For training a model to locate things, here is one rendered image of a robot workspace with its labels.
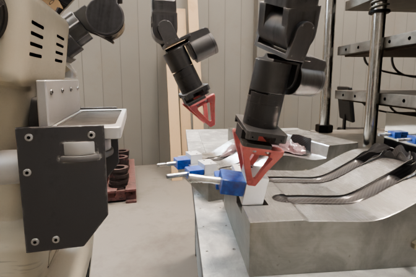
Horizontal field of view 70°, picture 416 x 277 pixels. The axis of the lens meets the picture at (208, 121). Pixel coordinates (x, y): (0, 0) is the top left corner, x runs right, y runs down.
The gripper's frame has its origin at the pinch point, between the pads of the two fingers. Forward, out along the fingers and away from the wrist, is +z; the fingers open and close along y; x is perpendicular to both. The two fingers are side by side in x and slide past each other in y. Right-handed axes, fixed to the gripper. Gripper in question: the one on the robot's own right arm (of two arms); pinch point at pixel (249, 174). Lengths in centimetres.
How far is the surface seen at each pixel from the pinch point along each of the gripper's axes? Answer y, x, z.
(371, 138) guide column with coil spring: 78, -78, 10
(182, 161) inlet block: 34.2, 9.5, 13.9
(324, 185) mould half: 7.1, -18.5, 3.9
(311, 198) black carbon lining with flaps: 1.2, -13.2, 3.9
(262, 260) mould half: -9.2, -2.1, 9.9
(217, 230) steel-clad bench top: 5.0, 2.3, 15.3
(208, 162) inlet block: 26.3, 3.3, 10.0
